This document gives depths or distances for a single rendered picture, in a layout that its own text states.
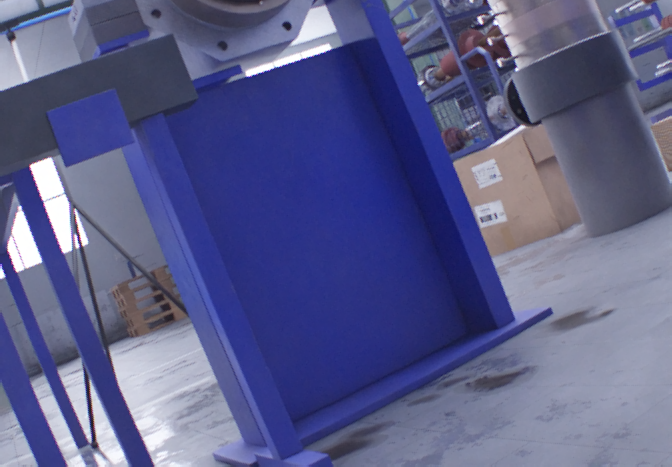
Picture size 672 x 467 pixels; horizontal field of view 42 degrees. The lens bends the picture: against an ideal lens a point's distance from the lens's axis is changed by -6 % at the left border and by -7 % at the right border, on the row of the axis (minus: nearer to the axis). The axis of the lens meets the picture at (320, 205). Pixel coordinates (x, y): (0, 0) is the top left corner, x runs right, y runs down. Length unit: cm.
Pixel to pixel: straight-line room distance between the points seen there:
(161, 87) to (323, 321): 74
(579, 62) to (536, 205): 94
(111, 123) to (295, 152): 65
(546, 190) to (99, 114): 253
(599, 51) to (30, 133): 209
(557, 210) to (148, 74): 249
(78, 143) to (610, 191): 204
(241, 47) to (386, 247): 60
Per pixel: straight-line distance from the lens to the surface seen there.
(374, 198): 227
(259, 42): 212
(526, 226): 395
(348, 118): 229
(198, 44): 208
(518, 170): 391
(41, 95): 170
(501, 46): 472
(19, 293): 340
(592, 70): 317
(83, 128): 168
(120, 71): 173
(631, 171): 321
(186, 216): 170
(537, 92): 322
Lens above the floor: 42
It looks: 1 degrees up
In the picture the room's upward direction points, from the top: 23 degrees counter-clockwise
